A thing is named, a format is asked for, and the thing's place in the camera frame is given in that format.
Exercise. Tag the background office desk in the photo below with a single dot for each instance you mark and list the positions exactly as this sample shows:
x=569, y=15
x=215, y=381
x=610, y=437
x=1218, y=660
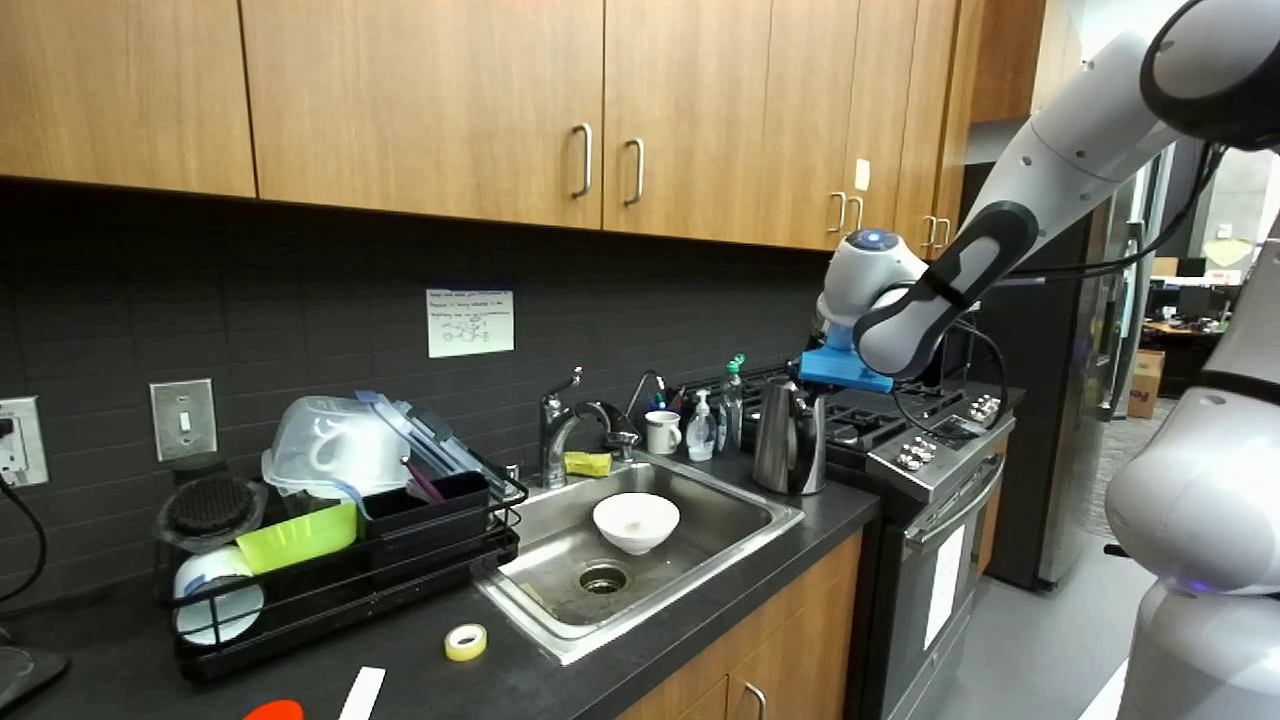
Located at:
x=1182, y=334

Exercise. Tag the wooden upper cabinets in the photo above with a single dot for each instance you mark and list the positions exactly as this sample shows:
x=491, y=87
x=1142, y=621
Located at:
x=425, y=92

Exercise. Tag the white plate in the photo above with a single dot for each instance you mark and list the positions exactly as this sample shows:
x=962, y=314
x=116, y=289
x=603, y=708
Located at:
x=215, y=606

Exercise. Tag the black round lid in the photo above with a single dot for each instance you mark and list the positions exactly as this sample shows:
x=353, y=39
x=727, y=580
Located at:
x=211, y=506

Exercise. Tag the yellow green sticky note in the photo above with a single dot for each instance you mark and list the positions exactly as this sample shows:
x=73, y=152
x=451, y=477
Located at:
x=862, y=175

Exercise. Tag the white paper research sign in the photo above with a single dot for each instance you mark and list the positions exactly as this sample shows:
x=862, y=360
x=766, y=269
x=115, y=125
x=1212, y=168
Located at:
x=946, y=586

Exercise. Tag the yellow tape roll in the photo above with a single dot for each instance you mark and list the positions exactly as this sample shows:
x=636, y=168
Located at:
x=465, y=642

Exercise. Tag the white flat strip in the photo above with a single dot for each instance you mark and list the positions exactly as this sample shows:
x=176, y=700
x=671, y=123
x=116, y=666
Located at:
x=361, y=693

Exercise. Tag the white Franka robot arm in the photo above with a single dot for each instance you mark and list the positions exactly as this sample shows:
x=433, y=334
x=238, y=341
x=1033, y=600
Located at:
x=1200, y=506

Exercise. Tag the white paper wall notice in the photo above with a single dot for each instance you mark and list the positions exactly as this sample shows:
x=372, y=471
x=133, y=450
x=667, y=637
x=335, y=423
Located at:
x=469, y=323

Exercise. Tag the black dish rack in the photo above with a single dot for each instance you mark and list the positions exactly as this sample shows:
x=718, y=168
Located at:
x=400, y=563

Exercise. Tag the clear soap dispenser bottle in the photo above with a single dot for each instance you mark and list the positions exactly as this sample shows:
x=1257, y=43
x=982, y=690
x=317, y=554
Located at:
x=700, y=430

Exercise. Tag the red round object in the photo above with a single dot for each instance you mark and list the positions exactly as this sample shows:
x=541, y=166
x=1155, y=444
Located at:
x=273, y=713

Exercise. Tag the green capped soap bottle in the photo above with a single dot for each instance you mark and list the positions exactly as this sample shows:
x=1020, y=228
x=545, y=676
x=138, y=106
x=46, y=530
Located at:
x=733, y=404

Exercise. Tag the white mug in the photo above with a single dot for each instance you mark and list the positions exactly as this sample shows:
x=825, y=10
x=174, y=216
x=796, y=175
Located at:
x=660, y=434

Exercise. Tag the wooden lower cabinets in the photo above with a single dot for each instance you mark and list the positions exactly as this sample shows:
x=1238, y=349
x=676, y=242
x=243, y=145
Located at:
x=772, y=642

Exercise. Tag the clear plastic container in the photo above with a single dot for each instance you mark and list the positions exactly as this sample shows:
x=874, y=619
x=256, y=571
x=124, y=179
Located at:
x=335, y=444

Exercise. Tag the cardboard box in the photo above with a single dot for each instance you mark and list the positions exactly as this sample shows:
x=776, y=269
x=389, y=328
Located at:
x=1144, y=387

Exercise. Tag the grey light switch plate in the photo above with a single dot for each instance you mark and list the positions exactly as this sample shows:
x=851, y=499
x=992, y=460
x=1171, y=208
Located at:
x=186, y=417

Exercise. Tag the wooden cabinets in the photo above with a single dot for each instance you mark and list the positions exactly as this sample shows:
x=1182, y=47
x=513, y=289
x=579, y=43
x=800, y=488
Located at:
x=425, y=92
x=772, y=642

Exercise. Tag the clear plastic board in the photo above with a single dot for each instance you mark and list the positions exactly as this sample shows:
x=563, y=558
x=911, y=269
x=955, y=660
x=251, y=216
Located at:
x=425, y=437

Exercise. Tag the chrome sink faucet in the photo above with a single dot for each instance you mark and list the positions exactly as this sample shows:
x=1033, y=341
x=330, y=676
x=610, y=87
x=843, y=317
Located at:
x=558, y=430

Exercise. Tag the black curved sprayer spout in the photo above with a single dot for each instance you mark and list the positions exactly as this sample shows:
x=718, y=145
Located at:
x=647, y=388

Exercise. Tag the white wall outlet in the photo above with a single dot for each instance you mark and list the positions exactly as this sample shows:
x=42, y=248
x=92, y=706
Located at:
x=21, y=443

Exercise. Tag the black refrigerator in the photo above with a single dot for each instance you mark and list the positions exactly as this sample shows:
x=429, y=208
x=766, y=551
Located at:
x=1053, y=455

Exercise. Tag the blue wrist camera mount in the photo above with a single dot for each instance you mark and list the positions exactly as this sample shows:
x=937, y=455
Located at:
x=833, y=364

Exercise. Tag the stainless steel gas stove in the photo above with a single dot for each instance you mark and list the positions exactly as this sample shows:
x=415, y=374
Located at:
x=920, y=535

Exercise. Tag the stainless steel sink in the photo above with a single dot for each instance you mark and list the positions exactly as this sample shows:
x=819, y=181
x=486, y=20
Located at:
x=695, y=536

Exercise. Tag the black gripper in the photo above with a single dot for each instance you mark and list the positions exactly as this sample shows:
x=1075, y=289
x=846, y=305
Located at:
x=838, y=403

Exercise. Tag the yellow green sponge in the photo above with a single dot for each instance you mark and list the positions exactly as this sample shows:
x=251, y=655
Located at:
x=591, y=467

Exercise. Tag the black flat device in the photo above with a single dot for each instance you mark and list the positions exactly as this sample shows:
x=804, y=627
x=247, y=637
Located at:
x=24, y=671

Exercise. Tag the white bowl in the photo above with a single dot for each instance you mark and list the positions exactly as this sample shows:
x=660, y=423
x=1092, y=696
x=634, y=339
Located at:
x=636, y=521

